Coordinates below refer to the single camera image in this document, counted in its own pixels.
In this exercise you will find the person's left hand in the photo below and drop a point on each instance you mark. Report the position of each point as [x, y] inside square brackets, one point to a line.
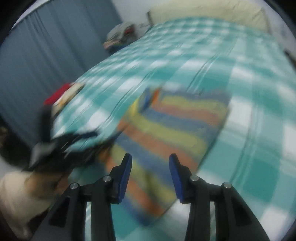
[47, 185]

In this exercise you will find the blue grey curtain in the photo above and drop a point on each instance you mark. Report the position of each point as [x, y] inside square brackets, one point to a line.
[53, 45]

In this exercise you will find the teal white plaid bedspread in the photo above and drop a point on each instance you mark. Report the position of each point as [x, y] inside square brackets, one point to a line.
[255, 150]

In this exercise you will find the multicolour striped knit sweater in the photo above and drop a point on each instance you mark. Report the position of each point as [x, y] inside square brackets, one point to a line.
[159, 123]

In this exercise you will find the folded red and cream clothes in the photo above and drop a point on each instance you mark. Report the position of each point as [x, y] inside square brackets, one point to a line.
[61, 97]

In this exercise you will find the cream sleeved left forearm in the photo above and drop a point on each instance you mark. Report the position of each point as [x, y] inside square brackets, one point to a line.
[18, 206]

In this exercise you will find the clothes pile beside bed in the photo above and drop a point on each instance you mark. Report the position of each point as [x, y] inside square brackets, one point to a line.
[123, 35]

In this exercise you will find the cream padded headboard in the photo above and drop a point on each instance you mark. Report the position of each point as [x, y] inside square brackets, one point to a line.
[240, 12]

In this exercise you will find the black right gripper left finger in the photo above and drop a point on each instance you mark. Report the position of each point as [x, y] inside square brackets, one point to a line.
[108, 190]

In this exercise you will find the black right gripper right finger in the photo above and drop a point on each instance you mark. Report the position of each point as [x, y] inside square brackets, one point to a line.
[191, 189]

